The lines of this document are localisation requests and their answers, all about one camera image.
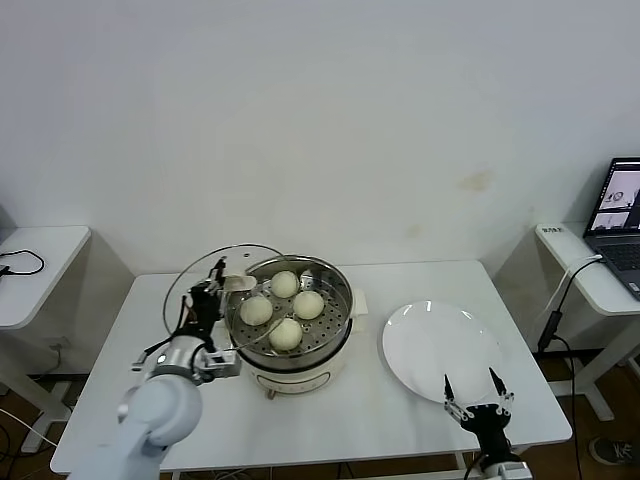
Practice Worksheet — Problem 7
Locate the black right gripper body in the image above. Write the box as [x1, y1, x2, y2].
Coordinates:
[459, 403, 514, 456]

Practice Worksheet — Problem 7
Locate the white side table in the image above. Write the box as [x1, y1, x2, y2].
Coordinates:
[532, 221, 640, 422]
[0, 225, 135, 454]

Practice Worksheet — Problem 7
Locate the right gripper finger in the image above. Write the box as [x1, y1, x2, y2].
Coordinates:
[488, 367, 516, 416]
[442, 374, 471, 421]

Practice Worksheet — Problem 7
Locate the round white plate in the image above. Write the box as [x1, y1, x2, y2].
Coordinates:
[382, 299, 503, 405]

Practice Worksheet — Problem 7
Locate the round glass lid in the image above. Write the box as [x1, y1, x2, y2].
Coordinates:
[163, 243, 287, 351]

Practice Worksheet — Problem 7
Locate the white steamed baozi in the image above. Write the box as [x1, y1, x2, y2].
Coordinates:
[291, 290, 325, 321]
[270, 271, 301, 300]
[239, 295, 274, 326]
[268, 318, 303, 352]

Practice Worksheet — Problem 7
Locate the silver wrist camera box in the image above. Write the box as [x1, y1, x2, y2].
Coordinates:
[202, 349, 242, 382]
[493, 462, 532, 480]

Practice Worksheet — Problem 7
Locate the dark grey laptop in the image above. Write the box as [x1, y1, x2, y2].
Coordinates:
[582, 157, 640, 301]

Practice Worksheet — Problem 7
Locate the black looped cable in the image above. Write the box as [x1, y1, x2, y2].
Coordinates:
[0, 249, 45, 279]

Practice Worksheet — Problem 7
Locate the dark grey sneaker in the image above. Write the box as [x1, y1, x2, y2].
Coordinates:
[588, 435, 636, 464]

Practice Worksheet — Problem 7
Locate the stainless steel steamer basket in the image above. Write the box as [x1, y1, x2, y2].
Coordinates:
[223, 255, 354, 369]

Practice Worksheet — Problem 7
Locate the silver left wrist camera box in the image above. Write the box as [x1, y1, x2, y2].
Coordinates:
[202, 349, 242, 382]

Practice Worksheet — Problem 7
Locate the white cable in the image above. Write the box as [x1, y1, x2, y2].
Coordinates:
[543, 253, 604, 315]

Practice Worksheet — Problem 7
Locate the white wall socket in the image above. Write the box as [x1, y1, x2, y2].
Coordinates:
[48, 337, 72, 369]

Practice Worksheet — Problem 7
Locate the cream electric cooker base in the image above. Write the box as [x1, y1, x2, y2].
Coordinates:
[219, 287, 370, 401]

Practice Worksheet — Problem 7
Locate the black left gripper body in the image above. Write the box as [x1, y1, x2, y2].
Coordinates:
[187, 289, 224, 351]

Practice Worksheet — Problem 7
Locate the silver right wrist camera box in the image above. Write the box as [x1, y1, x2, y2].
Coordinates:
[493, 462, 532, 480]

